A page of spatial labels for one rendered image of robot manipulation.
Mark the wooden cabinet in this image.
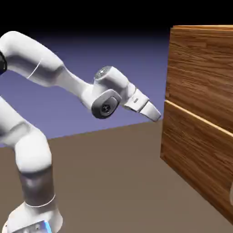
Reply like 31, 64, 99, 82
159, 25, 233, 226

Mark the wooden cabinet lower door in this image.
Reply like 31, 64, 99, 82
159, 100, 233, 226

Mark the wooden cabinet door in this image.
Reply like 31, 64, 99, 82
165, 27, 233, 134
159, 100, 233, 226

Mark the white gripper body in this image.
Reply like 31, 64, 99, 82
139, 101, 162, 122

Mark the wooden cabinet upper door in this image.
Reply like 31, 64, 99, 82
165, 27, 233, 134

